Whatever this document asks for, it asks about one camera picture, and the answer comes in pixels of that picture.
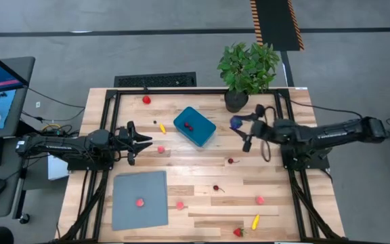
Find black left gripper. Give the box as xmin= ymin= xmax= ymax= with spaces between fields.
xmin=113 ymin=120 xmax=154 ymax=167

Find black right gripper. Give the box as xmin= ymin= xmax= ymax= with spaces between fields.
xmin=230 ymin=104 xmax=279 ymax=153

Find purple toy grapes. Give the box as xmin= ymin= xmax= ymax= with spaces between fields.
xmin=230 ymin=115 xmax=244 ymax=130

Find blue plastic tupperware container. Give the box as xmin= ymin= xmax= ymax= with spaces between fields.
xmin=173 ymin=106 xmax=217 ymax=148

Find grey cloth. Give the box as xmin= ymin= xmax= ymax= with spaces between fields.
xmin=111 ymin=170 xmax=169 ymax=232

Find green plant in black pot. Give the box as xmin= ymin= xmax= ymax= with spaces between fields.
xmin=217 ymin=41 xmax=281 ymax=114

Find white box under table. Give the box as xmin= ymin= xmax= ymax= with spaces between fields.
xmin=47 ymin=152 xmax=71 ymax=181

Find black orange-striped floor mat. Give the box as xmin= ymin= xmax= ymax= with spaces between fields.
xmin=249 ymin=0 xmax=305 ymax=52

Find grey computer desk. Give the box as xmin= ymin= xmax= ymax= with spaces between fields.
xmin=0 ymin=56 xmax=37 ymax=220

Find black looped gripper cable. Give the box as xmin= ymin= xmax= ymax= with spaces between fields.
xmin=260 ymin=105 xmax=279 ymax=163

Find black aluminium table frame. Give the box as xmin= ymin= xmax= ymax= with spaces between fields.
xmin=56 ymin=87 xmax=349 ymax=244

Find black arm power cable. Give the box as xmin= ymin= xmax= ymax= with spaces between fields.
xmin=284 ymin=96 xmax=365 ymax=120

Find yellow cable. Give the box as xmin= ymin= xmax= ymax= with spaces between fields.
xmin=41 ymin=123 xmax=62 ymax=134

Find thin black cable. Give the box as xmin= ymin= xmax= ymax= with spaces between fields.
xmin=21 ymin=107 xmax=86 ymax=123
xmin=27 ymin=87 xmax=86 ymax=110

